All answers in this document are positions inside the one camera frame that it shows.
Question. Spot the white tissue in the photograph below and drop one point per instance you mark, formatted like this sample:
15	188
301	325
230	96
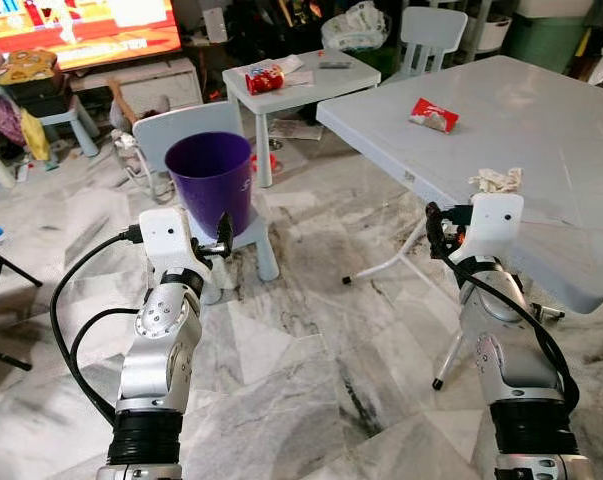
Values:
496	181

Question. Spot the red snack wrapper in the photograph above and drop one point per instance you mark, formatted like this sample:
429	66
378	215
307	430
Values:
433	115

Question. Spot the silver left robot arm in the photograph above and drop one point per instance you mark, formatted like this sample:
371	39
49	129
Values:
161	345

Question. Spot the purple plastic rubbish bin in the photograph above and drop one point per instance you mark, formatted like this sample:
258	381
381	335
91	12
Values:
209	180

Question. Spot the large green bin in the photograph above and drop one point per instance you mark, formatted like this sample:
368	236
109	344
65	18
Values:
546	40

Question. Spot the newspaper sheet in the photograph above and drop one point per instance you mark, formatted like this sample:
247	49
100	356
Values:
296	129

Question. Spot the large grey folding table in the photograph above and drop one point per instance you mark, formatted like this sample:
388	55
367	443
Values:
521	120

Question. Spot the red snack packet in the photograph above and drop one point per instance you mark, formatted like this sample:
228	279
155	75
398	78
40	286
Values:
264	80

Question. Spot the white television cabinet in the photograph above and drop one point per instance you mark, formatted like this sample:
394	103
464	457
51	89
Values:
151	85

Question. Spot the white paper sheet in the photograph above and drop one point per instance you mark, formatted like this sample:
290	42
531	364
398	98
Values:
296	70

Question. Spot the small white plastic table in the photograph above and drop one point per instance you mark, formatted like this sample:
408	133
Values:
331	82

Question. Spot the grey remote control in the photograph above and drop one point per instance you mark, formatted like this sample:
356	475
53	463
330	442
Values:
334	65

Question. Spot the small white stool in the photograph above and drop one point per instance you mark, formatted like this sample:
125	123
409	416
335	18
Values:
69	110

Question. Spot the yellow bag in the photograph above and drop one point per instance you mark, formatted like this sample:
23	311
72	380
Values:
35	138

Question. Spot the white plastic bag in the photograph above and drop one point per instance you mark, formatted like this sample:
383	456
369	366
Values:
356	25

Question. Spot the yellow printed box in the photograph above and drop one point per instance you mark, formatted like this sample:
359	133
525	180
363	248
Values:
26	67

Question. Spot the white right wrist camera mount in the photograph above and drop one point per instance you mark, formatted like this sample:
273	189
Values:
498	225

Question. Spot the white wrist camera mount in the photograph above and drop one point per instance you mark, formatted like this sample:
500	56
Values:
166	240
498	225

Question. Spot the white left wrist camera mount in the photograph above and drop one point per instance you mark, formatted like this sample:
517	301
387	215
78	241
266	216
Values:
166	240

